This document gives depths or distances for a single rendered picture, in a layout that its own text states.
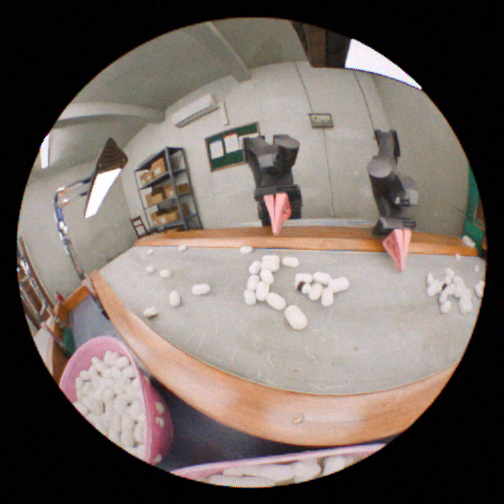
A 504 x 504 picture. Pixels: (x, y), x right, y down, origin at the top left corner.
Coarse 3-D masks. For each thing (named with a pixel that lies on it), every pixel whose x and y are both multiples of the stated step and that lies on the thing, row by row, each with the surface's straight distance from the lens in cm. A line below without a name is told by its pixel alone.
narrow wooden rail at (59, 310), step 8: (56, 304) 105; (56, 312) 89; (64, 312) 100; (64, 320) 91; (56, 328) 76; (48, 336) 74; (48, 344) 68; (56, 344) 66; (48, 352) 63; (56, 352) 62; (48, 360) 60; (56, 360) 59; (64, 360) 63; (48, 368) 57; (56, 368) 56; (64, 368) 59; (56, 376) 53
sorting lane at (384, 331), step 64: (128, 256) 88; (192, 256) 46; (256, 256) 36; (320, 256) 34; (384, 256) 40; (448, 256) 61; (192, 320) 26; (256, 320) 22; (320, 320) 22; (384, 320) 25; (448, 320) 35; (320, 384) 18; (384, 384) 21
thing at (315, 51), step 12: (300, 24) 17; (300, 36) 19; (312, 36) 16; (324, 36) 16; (336, 36) 16; (312, 48) 17; (324, 48) 17; (336, 48) 17; (348, 48) 18; (312, 60) 18; (324, 60) 18; (336, 60) 19; (372, 72) 21; (408, 84) 24
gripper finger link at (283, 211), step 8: (256, 192) 32; (264, 192) 31; (272, 192) 31; (280, 192) 30; (256, 200) 33; (264, 200) 32; (280, 200) 29; (288, 200) 32; (280, 208) 29; (288, 208) 33; (280, 216) 29; (288, 216) 33; (280, 224) 30
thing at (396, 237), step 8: (392, 232) 34; (400, 232) 33; (384, 240) 37; (392, 240) 35; (400, 240) 33; (392, 248) 37; (400, 248) 33; (392, 256) 36; (400, 256) 33; (400, 264) 34
